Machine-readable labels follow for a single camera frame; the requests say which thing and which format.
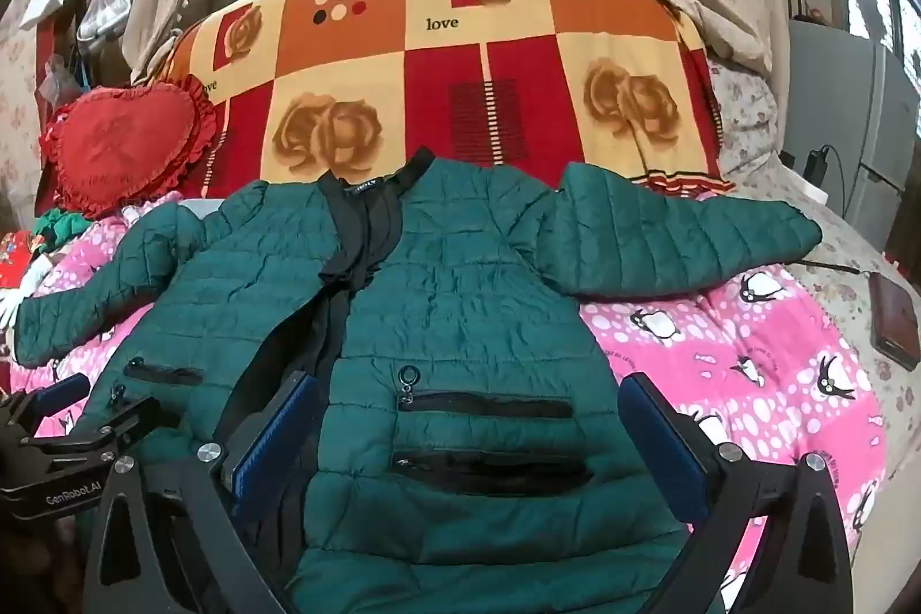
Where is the floral bed sheet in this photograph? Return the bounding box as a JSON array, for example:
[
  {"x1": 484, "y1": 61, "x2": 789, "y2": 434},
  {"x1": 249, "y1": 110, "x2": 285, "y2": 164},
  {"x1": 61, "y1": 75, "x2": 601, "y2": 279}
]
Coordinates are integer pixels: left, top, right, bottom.
[{"x1": 709, "y1": 56, "x2": 921, "y2": 414}]

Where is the red heart-shaped pillow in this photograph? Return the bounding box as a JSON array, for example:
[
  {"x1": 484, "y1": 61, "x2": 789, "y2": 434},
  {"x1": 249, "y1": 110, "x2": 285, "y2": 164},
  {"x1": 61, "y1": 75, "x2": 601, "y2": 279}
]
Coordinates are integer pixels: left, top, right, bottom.
[{"x1": 39, "y1": 74, "x2": 219, "y2": 220}]

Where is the green cloth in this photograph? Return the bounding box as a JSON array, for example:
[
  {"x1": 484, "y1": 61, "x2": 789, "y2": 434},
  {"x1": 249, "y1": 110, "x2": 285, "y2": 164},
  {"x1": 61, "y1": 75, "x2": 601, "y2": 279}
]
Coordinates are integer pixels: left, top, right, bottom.
[{"x1": 32, "y1": 207, "x2": 93, "y2": 250}]

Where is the pink penguin-print blanket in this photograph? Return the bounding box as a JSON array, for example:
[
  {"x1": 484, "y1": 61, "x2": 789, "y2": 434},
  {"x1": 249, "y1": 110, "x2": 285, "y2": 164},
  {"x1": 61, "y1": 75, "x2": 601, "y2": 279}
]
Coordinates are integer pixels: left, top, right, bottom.
[{"x1": 7, "y1": 193, "x2": 888, "y2": 586}]

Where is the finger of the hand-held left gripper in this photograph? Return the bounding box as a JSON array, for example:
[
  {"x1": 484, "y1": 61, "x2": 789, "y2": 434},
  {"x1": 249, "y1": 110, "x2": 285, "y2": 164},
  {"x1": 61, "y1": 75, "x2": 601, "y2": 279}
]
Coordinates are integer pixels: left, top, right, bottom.
[
  {"x1": 20, "y1": 395, "x2": 163, "y2": 466},
  {"x1": 0, "y1": 373, "x2": 92, "y2": 424}
]

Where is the grey cabinet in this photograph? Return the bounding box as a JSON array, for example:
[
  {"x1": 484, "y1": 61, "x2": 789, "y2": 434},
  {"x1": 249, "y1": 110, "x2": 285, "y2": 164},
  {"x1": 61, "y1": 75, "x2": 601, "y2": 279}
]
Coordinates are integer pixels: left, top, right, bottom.
[{"x1": 781, "y1": 19, "x2": 921, "y2": 228}]

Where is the red orange rose-print blanket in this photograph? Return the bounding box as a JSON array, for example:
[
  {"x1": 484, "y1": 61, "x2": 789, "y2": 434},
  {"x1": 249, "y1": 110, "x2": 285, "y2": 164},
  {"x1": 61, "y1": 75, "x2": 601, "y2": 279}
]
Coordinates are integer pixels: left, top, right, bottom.
[{"x1": 140, "y1": 0, "x2": 729, "y2": 202}]

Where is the black charger with cable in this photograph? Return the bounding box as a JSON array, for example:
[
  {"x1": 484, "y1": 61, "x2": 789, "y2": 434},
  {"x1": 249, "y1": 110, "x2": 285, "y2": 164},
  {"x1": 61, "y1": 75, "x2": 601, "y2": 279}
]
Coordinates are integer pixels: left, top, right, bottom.
[{"x1": 797, "y1": 143, "x2": 848, "y2": 207}]

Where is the brown leather wallet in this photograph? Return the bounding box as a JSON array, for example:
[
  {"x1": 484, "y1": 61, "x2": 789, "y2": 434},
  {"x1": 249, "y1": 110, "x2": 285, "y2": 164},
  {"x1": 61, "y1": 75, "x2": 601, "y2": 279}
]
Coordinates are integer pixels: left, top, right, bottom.
[{"x1": 867, "y1": 272, "x2": 921, "y2": 372}]

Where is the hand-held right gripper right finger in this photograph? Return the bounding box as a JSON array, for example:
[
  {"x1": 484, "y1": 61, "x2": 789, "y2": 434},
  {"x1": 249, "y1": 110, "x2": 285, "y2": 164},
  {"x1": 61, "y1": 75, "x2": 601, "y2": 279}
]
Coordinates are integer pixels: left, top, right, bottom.
[{"x1": 620, "y1": 371, "x2": 855, "y2": 614}]

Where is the clear plastic bag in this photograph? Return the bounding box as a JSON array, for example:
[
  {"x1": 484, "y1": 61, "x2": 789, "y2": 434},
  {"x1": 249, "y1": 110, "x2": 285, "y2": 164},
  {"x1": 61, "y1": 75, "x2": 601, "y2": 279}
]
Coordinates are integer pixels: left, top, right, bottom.
[{"x1": 75, "y1": 0, "x2": 138, "y2": 44}]

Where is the red printed cloth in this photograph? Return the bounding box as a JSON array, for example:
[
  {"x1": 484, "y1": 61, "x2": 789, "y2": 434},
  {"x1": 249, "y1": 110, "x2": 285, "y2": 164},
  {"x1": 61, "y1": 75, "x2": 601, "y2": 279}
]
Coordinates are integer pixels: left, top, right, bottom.
[{"x1": 0, "y1": 229, "x2": 45, "y2": 300}]

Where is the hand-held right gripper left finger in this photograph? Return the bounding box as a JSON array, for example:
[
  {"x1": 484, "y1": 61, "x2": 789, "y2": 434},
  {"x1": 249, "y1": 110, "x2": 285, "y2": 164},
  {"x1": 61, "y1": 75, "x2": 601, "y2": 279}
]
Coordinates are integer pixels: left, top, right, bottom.
[{"x1": 86, "y1": 371, "x2": 322, "y2": 614}]

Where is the black cable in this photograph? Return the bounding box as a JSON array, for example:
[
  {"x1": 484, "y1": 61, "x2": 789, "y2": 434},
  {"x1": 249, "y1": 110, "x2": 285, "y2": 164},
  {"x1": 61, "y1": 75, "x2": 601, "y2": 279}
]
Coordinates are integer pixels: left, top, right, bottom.
[{"x1": 797, "y1": 258, "x2": 866, "y2": 279}]

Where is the green puffer jacket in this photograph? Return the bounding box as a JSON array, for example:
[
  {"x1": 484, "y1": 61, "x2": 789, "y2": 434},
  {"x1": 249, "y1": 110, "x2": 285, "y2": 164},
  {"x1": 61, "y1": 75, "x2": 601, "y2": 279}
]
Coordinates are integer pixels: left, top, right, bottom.
[{"x1": 14, "y1": 148, "x2": 823, "y2": 614}]

